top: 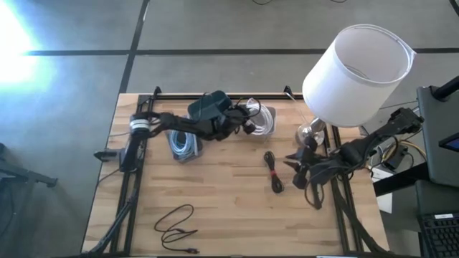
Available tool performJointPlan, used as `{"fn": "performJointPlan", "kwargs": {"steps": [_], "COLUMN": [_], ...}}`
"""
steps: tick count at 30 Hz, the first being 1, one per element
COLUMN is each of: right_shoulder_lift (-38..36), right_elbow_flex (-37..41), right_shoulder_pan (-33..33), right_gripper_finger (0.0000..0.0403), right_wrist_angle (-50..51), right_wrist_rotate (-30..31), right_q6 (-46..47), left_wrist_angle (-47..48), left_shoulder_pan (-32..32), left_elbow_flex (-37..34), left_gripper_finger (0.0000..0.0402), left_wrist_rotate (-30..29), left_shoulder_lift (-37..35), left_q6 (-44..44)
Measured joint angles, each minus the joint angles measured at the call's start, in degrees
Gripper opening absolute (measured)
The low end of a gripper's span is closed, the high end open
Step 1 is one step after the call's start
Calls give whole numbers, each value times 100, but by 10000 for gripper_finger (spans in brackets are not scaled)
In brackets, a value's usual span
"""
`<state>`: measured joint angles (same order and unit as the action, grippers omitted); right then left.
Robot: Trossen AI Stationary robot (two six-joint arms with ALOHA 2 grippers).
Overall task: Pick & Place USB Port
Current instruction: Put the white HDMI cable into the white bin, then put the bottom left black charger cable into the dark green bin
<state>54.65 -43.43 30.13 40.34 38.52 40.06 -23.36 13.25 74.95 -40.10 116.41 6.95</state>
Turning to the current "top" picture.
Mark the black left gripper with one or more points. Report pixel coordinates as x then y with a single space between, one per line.
233 123

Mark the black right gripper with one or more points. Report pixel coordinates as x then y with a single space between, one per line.
311 165

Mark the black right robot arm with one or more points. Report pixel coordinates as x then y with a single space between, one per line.
376 138

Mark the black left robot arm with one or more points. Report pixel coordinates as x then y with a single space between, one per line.
179 125

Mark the dark teal pouch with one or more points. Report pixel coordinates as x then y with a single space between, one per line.
208 105

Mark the silver table lamp white shade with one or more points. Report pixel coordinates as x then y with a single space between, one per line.
351 89

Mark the black power adapter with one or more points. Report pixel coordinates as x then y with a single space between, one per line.
396 157

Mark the dark grey case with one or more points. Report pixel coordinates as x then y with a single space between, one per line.
437 197

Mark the small blue lit screen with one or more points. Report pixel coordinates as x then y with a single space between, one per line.
452 143

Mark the black computer keyboard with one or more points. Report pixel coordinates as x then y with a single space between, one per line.
443 236

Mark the black monitor pole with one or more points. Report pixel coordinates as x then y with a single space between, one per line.
446 89

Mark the black floor stand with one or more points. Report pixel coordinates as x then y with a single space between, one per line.
25 175

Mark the black metal table frame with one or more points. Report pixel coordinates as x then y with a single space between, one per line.
172 96

